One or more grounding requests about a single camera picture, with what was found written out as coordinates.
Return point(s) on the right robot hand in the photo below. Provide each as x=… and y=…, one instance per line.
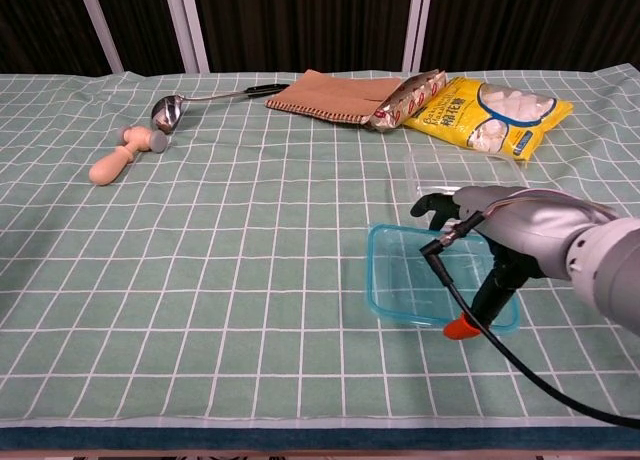
x=525, y=225

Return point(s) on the blue plastic lid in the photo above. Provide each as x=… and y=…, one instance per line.
x=400, y=280

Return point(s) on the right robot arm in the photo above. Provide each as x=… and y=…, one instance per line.
x=615, y=265

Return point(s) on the clear plastic container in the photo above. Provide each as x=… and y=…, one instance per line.
x=450, y=167

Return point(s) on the yellow marshmallow bag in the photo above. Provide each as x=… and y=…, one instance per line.
x=470, y=115

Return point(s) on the gold foil snack packet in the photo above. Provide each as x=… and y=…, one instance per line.
x=405, y=105

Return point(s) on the brown spiral notebook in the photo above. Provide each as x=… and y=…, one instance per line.
x=330, y=97

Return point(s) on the black curtain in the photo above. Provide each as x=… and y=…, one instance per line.
x=300, y=20

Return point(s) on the green checked tablecloth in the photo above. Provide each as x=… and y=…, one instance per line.
x=225, y=280

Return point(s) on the small wooden mallet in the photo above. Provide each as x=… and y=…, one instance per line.
x=107, y=169

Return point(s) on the white frame post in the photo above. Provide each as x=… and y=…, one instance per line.
x=100, y=30
x=419, y=30
x=187, y=30

